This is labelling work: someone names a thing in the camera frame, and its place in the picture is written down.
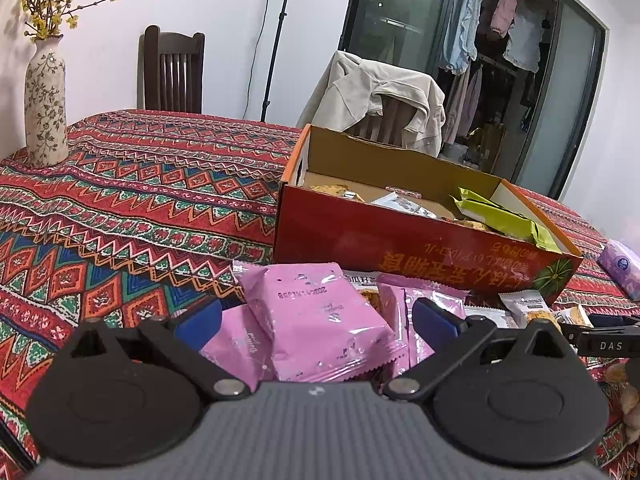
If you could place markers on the black light stand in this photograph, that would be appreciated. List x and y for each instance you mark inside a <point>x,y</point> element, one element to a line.
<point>277,35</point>

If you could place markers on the small yellow snack packet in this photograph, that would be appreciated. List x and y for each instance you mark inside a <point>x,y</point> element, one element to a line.
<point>332,191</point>

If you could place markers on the light blue hanging shirt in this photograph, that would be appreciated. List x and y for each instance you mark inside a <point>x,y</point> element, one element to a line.
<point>462,25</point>

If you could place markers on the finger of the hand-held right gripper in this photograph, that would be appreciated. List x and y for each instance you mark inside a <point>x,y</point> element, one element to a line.
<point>617,322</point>
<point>572,332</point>

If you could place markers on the glass sliding door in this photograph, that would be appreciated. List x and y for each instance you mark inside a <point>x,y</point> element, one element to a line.
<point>400,20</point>

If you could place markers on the beige jacket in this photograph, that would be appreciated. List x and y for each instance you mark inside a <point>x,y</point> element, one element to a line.
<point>350,90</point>

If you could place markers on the green snack packet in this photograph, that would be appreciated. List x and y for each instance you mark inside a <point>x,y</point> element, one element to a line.
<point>492,212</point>
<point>547,239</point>

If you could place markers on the dark wooden chair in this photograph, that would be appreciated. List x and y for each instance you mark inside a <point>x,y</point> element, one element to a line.
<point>170,75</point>

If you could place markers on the purple tissue pack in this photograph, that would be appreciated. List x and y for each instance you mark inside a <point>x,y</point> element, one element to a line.
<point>622,265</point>

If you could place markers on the pale hanging clothes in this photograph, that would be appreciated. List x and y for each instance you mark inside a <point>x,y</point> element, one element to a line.
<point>462,105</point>

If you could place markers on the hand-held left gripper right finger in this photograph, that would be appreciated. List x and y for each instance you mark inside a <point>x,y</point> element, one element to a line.
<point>435,322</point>

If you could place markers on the yellow flower branches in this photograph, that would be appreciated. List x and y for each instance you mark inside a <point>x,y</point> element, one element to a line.
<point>42,20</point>

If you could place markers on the brown wooden chair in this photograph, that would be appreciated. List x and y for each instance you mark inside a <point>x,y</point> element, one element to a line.
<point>390,120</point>

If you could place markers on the yellow bag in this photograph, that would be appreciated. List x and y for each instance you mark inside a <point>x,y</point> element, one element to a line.
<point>485,147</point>

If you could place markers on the person's right forearm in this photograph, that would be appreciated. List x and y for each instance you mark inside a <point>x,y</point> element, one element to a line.
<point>627,400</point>

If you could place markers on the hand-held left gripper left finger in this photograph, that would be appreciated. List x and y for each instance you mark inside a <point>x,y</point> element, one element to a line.
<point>200,325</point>

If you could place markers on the pink hanging garment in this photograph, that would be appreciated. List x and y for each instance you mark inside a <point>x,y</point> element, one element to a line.
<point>504,12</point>

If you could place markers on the white hanging garment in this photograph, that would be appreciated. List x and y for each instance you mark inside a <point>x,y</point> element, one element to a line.
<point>525,42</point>

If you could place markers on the orange cardboard box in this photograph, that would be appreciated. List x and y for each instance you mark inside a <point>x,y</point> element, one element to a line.
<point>375,245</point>

